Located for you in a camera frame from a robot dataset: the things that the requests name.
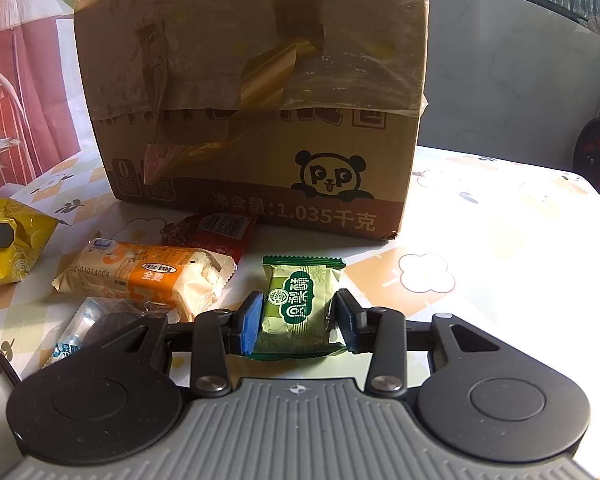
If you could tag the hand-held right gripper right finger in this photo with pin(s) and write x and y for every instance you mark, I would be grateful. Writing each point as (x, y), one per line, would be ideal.
(347, 325)

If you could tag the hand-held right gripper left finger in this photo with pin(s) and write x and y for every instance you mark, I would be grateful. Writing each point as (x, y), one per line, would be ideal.
(247, 322)

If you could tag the yellow snack bag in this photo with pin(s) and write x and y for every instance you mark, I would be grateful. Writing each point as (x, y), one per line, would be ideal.
(25, 255)

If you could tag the green pastry packet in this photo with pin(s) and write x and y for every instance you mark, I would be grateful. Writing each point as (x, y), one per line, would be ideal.
(300, 305)

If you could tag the clear blue-ended snack packet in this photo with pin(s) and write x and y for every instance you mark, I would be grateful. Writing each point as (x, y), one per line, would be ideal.
(87, 320)

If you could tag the taped cardboard box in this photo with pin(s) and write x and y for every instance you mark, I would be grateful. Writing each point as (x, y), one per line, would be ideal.
(230, 85)

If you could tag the red brown snack packet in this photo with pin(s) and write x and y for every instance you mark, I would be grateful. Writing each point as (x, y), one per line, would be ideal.
(215, 227)

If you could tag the orange bread packet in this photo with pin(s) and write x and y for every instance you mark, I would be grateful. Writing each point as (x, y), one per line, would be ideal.
(145, 270)

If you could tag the red printed curtain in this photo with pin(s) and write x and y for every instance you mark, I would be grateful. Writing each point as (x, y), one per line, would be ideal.
(30, 85)

